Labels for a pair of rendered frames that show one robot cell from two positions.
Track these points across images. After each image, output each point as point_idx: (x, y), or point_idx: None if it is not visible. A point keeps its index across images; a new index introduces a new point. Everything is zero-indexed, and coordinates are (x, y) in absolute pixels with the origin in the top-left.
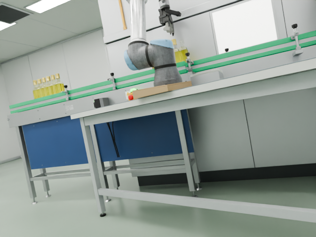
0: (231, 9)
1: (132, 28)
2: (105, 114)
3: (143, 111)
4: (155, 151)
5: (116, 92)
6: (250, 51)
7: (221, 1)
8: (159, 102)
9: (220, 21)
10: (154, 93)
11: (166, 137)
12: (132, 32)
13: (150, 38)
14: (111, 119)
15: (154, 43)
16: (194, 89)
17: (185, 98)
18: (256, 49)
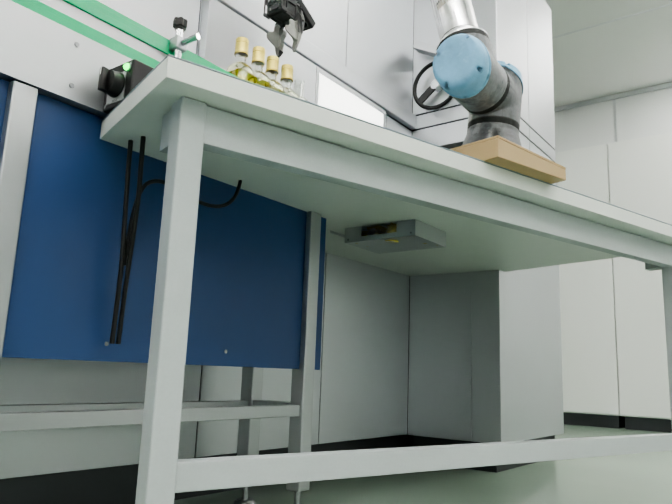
0: (343, 93)
1: (469, 4)
2: (333, 149)
3: (461, 199)
4: (235, 349)
5: None
6: None
7: (332, 65)
8: (499, 196)
9: (327, 101)
10: (543, 171)
11: (272, 310)
12: (469, 10)
13: (189, 11)
14: (354, 176)
15: (518, 74)
16: (582, 201)
17: (544, 212)
18: None
